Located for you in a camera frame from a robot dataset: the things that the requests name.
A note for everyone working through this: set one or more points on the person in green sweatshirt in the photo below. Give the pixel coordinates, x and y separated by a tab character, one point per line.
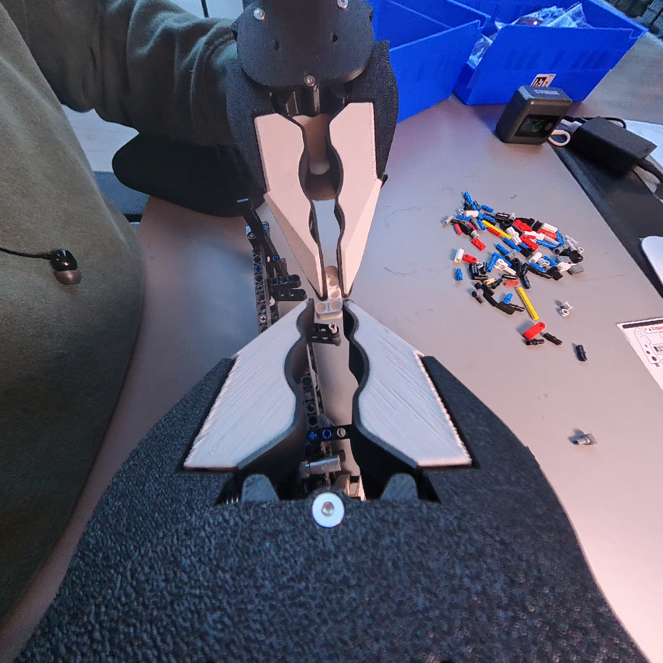
62	362

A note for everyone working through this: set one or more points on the black connector pin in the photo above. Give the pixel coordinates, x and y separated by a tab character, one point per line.
580	352

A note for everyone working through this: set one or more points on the person's left forearm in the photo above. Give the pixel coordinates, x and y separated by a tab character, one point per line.
155	67

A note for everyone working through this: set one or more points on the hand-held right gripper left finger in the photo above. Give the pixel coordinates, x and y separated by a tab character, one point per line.
248	409

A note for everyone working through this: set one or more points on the white printed sticker sheet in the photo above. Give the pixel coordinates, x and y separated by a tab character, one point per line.
647	352

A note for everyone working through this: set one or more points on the clear plastic parts bags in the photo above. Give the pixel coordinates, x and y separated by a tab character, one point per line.
533	15

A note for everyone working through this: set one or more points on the light grey brick connector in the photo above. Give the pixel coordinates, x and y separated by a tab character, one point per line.
565	308

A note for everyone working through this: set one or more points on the white spotted brick truck model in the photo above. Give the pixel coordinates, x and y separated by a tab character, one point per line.
286	282

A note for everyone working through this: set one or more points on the black power adapter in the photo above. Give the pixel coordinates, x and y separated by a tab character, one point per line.
611	142

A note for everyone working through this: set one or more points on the dark grey brick piece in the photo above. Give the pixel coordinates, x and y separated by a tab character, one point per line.
582	439

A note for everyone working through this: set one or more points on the blue plastic bin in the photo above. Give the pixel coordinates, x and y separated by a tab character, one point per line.
424	62
559	57

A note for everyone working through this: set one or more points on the white book stand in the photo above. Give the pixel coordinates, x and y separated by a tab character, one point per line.
653	264

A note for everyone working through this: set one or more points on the small black action camera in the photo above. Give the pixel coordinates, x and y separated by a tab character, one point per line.
533	116

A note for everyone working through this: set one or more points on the black clip-on microphone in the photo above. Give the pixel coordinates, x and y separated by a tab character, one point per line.
66	264

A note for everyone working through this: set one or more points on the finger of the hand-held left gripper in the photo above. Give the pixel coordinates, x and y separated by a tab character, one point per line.
357	165
279	165

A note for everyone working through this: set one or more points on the pale flat object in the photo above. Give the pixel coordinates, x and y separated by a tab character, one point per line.
645	132

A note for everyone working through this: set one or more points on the pile of small brick parts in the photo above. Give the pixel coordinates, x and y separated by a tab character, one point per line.
518	243

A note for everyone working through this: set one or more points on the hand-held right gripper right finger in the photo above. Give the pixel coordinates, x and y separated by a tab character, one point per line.
409	409

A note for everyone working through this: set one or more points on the grey desk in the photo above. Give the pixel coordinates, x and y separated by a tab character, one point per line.
466	388

